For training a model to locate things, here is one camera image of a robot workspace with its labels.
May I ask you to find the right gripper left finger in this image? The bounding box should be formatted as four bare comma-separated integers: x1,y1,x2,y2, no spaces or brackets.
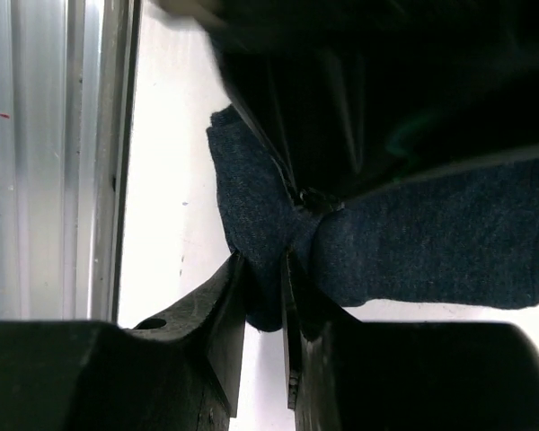
0,253,247,430

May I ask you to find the aluminium frame rail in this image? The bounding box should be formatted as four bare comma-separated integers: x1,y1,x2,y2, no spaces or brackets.
0,1,142,322

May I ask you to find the dark blue patterned sock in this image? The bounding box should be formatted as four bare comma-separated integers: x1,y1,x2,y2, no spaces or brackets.
207,107,539,332

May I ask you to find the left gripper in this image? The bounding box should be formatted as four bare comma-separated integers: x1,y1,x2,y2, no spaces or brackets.
159,1,539,200

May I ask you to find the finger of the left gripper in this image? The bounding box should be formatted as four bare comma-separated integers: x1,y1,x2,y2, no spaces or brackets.
234,105,304,207
299,188,345,214

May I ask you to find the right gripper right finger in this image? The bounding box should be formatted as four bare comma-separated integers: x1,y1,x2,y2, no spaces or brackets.
281,251,539,430

